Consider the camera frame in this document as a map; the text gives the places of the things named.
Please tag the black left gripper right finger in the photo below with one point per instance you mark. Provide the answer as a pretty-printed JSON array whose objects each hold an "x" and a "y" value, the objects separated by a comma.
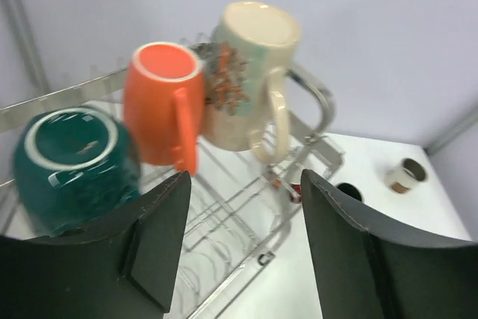
[{"x": 369, "y": 265}]

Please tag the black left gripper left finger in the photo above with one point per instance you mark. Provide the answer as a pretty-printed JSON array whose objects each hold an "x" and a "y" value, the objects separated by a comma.
[{"x": 121, "y": 265}]

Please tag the tall beige floral mug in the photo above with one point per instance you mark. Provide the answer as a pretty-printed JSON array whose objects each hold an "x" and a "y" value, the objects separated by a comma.
[{"x": 251, "y": 49}]

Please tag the red cup white interior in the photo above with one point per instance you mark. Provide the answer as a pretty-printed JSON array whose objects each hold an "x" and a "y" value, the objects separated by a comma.
[{"x": 290, "y": 191}]

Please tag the small tumbler cork band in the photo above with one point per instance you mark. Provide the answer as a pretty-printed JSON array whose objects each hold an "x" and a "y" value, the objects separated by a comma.
[{"x": 405, "y": 176}]

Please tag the stainless steel dish rack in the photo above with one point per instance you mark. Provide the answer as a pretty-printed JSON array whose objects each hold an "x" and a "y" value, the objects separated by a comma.
[{"x": 236, "y": 221}]

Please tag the dark green mug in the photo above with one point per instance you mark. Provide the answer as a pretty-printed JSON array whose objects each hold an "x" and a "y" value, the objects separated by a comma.
[{"x": 73, "y": 165}]

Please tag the orange black round mug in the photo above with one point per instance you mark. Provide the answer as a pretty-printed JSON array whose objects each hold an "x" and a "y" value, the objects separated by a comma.
[{"x": 350, "y": 190}]

